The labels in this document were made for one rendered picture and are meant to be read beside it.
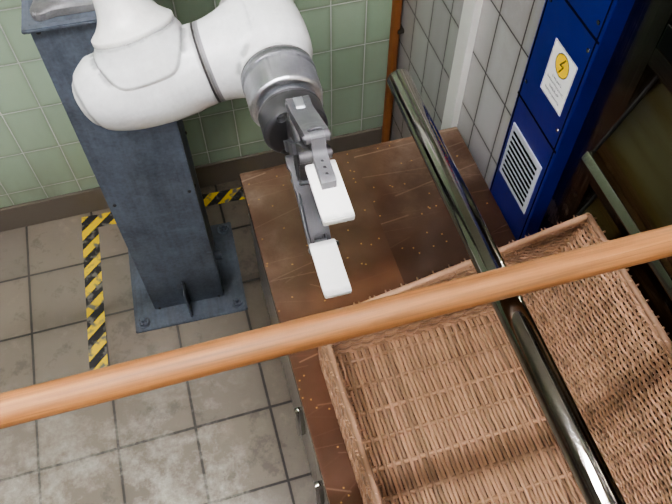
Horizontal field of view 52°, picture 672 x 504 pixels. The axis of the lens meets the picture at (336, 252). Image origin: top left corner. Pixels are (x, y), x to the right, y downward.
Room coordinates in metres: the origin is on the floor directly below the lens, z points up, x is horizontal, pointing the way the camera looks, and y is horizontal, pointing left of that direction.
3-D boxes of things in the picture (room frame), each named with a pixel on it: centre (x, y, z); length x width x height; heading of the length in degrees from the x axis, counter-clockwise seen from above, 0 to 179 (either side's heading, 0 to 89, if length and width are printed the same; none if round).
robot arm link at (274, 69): (0.60, 0.06, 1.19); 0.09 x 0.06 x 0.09; 105
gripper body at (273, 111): (0.53, 0.04, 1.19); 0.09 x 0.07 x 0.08; 15
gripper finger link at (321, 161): (0.43, 0.01, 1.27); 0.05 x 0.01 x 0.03; 15
